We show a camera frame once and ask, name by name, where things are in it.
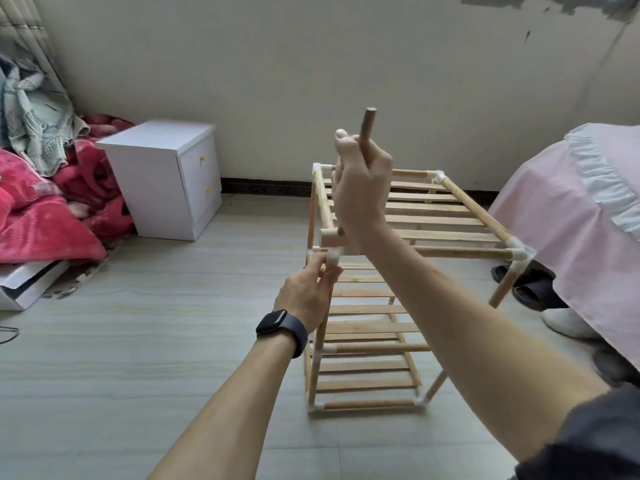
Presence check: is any white box cabinet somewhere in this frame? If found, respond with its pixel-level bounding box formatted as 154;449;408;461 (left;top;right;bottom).
97;119;223;242

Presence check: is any red fleece blanket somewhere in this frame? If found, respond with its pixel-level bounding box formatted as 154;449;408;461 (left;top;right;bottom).
0;115;136;264

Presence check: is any white shoe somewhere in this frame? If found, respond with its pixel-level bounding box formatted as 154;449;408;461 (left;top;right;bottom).
541;307;603;341

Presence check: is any green striped curtain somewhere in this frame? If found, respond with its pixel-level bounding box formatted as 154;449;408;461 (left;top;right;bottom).
0;0;61;106

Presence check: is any person's right hand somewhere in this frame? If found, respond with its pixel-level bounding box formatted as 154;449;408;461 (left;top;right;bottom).
332;129;394;258

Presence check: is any pink ruffled bed skirt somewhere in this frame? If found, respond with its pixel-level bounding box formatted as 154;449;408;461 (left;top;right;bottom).
490;123;640;371

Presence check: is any wooden mallet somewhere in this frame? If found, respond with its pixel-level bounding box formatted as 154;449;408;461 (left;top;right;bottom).
320;107;378;252

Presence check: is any black smartwatch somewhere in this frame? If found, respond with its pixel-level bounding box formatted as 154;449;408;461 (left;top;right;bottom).
256;309;309;358

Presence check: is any person's black shirt sleeve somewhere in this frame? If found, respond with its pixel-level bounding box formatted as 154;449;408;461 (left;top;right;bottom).
515;385;640;480

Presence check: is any pale green cloth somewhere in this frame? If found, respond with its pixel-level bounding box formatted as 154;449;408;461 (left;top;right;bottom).
0;55;89;178

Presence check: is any flat white box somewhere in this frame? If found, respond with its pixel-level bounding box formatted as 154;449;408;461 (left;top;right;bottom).
0;259;71;311

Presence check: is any dark shoe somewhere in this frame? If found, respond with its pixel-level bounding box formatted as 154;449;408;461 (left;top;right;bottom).
592;347;640;388

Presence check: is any person's left forearm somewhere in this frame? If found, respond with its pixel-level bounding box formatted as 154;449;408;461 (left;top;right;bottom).
148;329;301;480

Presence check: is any black slipper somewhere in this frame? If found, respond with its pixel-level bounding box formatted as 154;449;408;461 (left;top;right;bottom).
512;275;571;312
491;263;526;286

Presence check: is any person's right forearm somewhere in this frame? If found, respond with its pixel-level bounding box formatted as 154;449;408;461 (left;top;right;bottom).
360;225;611;461

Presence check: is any person's left hand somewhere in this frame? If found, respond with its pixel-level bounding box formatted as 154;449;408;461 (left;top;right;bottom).
275;253;343;334

